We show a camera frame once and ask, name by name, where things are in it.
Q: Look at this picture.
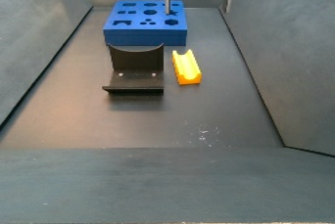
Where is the blue shape sorter block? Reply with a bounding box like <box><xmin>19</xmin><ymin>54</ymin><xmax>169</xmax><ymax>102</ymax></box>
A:
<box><xmin>102</xmin><ymin>0</ymin><xmax>188</xmax><ymax>46</ymax></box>

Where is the yellow arch object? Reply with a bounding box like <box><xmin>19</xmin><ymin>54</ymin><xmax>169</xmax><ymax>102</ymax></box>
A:
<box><xmin>173</xmin><ymin>50</ymin><xmax>201</xmax><ymax>85</ymax></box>

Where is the black curved fixture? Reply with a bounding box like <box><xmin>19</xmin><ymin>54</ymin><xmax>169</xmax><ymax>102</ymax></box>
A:
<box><xmin>102</xmin><ymin>44</ymin><xmax>164</xmax><ymax>94</ymax></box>

